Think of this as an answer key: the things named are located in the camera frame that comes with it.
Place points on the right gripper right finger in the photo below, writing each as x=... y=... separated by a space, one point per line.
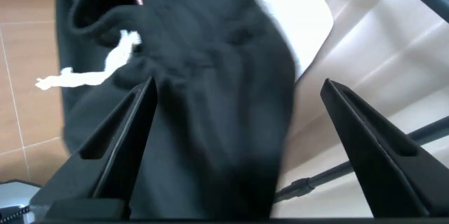
x=396 y=168

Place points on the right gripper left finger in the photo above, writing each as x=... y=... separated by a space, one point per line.
x=105 y=168

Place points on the black garment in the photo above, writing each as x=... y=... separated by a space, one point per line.
x=217 y=94

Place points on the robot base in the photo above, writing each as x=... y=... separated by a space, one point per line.
x=14 y=196

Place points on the white printed T-shirt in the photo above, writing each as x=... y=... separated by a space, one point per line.
x=301 y=27

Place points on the beige curtain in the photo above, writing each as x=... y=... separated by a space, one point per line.
x=386 y=59

